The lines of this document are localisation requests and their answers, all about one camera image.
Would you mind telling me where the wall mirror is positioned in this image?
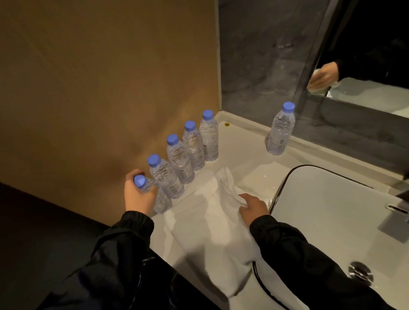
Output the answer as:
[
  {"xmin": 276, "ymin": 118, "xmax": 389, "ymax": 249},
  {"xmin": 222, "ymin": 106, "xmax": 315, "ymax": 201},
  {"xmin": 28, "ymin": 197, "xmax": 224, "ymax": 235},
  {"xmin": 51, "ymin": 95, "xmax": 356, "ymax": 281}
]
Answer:
[{"xmin": 287, "ymin": 0, "xmax": 409, "ymax": 128}]

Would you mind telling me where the blue-capped clear water bottle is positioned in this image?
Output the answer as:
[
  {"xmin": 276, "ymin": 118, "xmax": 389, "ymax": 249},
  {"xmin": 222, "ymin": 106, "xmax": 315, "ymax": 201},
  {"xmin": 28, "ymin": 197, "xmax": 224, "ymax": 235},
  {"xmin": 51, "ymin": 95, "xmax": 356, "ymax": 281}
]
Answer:
[
  {"xmin": 133, "ymin": 174, "xmax": 174, "ymax": 216},
  {"xmin": 147, "ymin": 153, "xmax": 185, "ymax": 201},
  {"xmin": 263, "ymin": 101, "xmax": 298, "ymax": 157},
  {"xmin": 198, "ymin": 109, "xmax": 221, "ymax": 163},
  {"xmin": 182, "ymin": 120, "xmax": 206, "ymax": 172},
  {"xmin": 166, "ymin": 133, "xmax": 196, "ymax": 186}
]

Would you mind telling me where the chrome sink drain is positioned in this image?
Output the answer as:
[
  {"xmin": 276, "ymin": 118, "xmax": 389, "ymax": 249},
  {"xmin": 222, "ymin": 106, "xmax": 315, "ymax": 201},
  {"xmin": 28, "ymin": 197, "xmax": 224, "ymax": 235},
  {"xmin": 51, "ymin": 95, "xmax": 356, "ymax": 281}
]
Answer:
[{"xmin": 348, "ymin": 260, "xmax": 374, "ymax": 285}]

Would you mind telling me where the person's right hand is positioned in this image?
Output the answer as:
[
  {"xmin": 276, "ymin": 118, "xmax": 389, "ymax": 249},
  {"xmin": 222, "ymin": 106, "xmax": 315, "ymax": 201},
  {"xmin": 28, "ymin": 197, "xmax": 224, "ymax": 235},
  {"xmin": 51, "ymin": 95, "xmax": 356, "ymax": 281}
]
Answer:
[{"xmin": 238, "ymin": 192, "xmax": 271, "ymax": 227}]

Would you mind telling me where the person's left hand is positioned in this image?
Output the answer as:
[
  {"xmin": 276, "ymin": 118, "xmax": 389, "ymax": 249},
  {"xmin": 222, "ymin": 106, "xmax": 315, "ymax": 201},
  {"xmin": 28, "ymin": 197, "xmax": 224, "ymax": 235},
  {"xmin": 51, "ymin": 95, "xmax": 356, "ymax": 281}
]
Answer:
[{"xmin": 123, "ymin": 168, "xmax": 160, "ymax": 218}]

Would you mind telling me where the white towel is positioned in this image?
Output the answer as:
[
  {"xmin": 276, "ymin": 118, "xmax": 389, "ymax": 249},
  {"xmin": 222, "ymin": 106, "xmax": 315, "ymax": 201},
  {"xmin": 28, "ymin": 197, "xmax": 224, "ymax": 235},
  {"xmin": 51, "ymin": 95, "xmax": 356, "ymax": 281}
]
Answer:
[{"xmin": 161, "ymin": 164, "xmax": 313, "ymax": 310}]

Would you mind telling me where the person's left forearm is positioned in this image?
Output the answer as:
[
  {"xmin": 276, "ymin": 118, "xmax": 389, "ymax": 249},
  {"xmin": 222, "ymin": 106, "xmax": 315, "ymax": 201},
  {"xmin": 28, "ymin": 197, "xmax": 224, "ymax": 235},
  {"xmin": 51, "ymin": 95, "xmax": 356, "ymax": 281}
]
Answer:
[{"xmin": 23, "ymin": 209, "xmax": 179, "ymax": 310}]

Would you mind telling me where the white sink basin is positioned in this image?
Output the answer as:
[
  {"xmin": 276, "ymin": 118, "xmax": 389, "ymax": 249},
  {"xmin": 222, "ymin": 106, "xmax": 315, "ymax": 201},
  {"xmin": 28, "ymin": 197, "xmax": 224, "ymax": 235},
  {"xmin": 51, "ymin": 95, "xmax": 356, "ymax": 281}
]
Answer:
[{"xmin": 248, "ymin": 160, "xmax": 409, "ymax": 310}]

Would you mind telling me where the person's right forearm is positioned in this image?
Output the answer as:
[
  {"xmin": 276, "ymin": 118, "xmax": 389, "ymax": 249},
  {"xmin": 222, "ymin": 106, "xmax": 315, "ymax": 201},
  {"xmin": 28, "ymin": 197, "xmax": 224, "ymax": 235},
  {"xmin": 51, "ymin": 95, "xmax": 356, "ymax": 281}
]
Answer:
[{"xmin": 249, "ymin": 209, "xmax": 398, "ymax": 310}]

